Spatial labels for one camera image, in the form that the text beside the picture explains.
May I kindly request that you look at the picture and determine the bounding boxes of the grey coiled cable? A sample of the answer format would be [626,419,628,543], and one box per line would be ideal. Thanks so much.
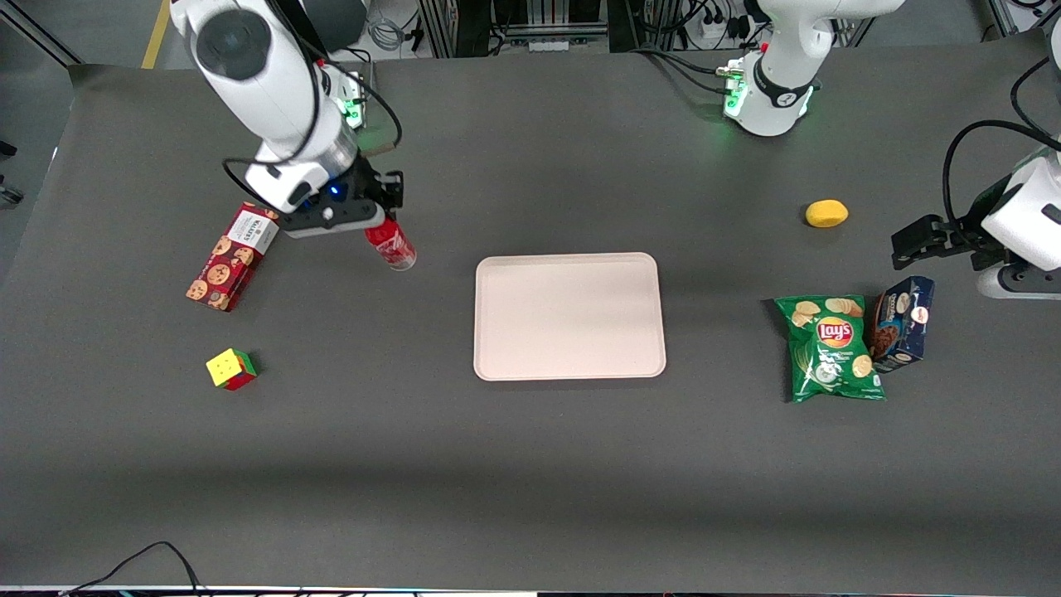
[367,12,409,52]

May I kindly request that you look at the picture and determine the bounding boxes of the black left base cables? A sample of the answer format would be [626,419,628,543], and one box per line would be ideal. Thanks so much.
[628,45,740,95]

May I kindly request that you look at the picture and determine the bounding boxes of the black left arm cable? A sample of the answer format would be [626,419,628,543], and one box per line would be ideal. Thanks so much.
[943,55,1061,241]

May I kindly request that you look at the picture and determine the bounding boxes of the yellow lemon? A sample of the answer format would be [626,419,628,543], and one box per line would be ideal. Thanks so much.
[805,199,850,229]

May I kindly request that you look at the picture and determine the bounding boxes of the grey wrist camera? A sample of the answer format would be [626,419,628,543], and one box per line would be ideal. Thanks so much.
[976,264,1061,300]
[278,199,389,240]

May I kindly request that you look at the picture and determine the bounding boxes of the colourful puzzle cube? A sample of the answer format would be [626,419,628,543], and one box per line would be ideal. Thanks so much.
[206,348,259,391]

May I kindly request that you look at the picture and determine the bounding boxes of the red cookie box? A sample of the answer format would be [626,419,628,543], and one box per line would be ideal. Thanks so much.
[186,203,282,313]

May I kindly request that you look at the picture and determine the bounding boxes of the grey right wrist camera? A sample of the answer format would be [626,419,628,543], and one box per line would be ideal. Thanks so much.
[278,199,389,240]

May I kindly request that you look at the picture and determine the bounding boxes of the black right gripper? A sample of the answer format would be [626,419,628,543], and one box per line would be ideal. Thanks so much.
[330,160,405,219]

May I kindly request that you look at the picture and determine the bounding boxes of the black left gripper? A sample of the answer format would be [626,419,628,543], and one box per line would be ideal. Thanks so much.
[891,176,1017,271]

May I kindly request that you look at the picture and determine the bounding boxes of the dark blue cookie box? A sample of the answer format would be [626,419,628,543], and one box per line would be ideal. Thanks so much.
[868,275,936,373]

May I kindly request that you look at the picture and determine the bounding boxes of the aluminium equipment rack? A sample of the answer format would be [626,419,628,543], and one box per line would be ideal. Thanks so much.
[419,0,649,59]

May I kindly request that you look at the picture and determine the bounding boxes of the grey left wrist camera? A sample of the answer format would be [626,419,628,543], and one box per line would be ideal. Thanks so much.
[976,264,1061,300]

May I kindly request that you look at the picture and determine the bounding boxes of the red coke bottle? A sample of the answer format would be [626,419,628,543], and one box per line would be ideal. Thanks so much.
[366,217,417,271]

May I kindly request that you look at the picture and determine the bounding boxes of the green chips bag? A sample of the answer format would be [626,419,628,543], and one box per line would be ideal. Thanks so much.
[774,296,887,404]

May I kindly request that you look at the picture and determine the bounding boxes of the pale pink plastic tray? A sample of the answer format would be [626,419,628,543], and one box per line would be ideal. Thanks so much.
[473,252,667,382]

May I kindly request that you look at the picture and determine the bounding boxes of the thin black cable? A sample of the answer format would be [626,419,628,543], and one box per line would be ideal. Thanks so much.
[62,541,204,596]

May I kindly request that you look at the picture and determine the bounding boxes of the dark grey table mat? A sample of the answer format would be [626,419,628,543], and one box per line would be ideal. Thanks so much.
[0,33,1061,595]

